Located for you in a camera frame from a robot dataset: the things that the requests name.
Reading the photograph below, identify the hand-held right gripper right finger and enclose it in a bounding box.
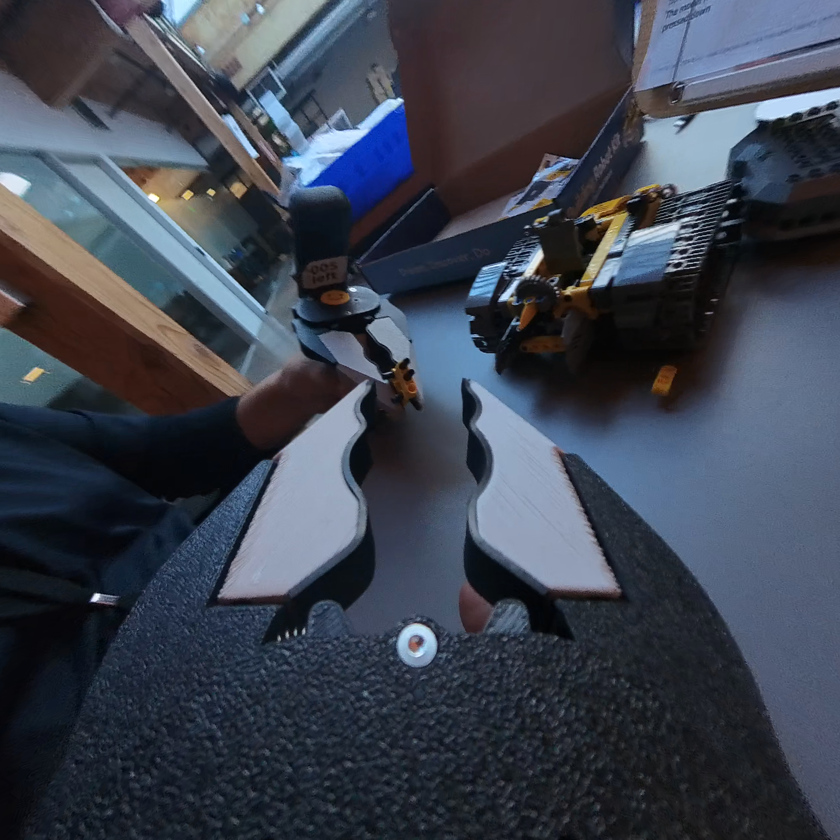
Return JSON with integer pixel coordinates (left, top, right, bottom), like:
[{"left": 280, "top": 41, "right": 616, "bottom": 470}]
[{"left": 462, "top": 381, "right": 620, "bottom": 598}]

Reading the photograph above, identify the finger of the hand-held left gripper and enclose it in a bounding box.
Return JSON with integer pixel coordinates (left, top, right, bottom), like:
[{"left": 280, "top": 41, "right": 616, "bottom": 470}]
[
  {"left": 365, "top": 315, "right": 418, "bottom": 375},
  {"left": 315, "top": 329, "right": 395, "bottom": 388}
]

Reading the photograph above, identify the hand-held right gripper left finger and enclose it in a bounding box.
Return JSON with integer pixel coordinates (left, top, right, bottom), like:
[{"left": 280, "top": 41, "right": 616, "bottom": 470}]
[{"left": 217, "top": 384, "right": 375, "bottom": 605}]

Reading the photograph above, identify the yellow toy beam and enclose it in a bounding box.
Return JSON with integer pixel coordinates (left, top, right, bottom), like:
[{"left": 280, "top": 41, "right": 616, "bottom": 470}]
[{"left": 386, "top": 360, "right": 425, "bottom": 410}]

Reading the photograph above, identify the yellow grey toy bulldozer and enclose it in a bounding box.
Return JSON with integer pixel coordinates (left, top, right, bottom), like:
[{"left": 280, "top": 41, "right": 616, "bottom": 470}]
[{"left": 466, "top": 182, "right": 744, "bottom": 376}]

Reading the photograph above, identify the person's left forearm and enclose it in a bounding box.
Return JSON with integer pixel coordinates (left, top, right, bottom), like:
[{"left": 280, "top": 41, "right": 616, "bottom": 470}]
[{"left": 0, "top": 394, "right": 283, "bottom": 506}]

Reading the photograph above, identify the grey desk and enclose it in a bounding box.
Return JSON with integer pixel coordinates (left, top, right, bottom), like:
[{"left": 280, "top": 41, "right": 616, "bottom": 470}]
[{"left": 263, "top": 99, "right": 840, "bottom": 828}]

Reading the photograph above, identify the person's left hand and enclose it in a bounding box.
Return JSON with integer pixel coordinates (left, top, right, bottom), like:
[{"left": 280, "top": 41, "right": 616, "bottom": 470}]
[{"left": 237, "top": 361, "right": 362, "bottom": 454}]

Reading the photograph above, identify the blue plastic bin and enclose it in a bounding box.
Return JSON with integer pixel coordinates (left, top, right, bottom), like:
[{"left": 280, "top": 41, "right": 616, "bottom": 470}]
[{"left": 305, "top": 103, "right": 416, "bottom": 220}]

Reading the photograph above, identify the navy box base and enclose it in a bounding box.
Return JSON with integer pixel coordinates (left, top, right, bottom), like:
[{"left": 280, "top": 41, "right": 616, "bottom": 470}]
[{"left": 361, "top": 92, "right": 647, "bottom": 298}]

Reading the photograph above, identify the white plastic bag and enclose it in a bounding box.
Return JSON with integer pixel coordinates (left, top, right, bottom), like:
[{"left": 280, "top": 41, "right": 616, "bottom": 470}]
[{"left": 283, "top": 99, "right": 395, "bottom": 169}]

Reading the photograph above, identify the printed booklet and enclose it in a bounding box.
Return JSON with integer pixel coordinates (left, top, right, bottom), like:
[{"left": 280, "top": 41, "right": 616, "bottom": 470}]
[{"left": 506, "top": 155, "right": 580, "bottom": 219}]

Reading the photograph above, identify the person's dark blue jacket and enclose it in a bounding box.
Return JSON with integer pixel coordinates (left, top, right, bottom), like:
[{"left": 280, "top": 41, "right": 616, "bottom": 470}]
[{"left": 0, "top": 401, "right": 270, "bottom": 815}]

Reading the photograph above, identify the black toy part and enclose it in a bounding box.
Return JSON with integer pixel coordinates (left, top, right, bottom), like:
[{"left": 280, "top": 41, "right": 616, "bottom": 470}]
[{"left": 726, "top": 103, "right": 840, "bottom": 245}]

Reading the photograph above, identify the instruction sheet board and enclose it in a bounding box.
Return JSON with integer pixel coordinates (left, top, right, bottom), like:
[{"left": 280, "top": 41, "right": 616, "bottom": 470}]
[{"left": 634, "top": 0, "right": 840, "bottom": 119}]

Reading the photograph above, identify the wooden post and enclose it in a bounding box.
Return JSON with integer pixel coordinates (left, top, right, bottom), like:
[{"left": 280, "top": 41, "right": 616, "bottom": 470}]
[{"left": 0, "top": 184, "right": 253, "bottom": 416}]

